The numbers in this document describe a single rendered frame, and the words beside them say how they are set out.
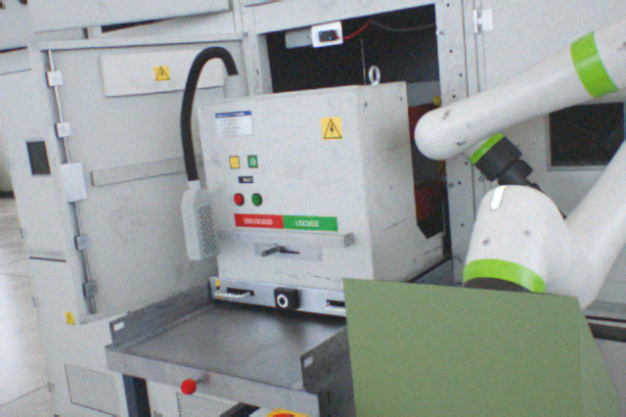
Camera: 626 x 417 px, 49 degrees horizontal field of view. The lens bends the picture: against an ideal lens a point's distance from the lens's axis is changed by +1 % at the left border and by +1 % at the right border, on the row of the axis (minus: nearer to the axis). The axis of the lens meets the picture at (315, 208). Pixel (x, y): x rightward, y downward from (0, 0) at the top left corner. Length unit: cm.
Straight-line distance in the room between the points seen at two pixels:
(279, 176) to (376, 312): 65
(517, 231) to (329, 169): 57
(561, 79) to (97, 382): 232
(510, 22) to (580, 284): 69
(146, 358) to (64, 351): 160
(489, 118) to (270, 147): 54
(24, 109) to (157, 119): 110
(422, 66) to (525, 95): 134
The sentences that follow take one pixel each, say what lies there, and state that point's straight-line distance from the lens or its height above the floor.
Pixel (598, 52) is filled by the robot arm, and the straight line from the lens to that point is 130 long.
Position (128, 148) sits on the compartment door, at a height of 129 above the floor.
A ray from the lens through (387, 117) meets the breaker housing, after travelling 159.
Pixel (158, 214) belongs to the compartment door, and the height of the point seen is 109.
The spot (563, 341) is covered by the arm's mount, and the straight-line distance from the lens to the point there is 97.
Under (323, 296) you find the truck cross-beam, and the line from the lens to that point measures 162.
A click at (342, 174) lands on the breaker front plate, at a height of 120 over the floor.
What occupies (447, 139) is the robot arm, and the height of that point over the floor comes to 127.
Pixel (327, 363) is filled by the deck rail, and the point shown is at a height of 87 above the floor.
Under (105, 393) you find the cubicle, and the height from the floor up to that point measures 24.
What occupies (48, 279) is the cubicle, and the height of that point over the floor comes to 71.
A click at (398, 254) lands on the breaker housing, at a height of 99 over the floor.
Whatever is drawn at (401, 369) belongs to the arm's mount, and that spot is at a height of 96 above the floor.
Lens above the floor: 140
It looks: 10 degrees down
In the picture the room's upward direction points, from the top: 6 degrees counter-clockwise
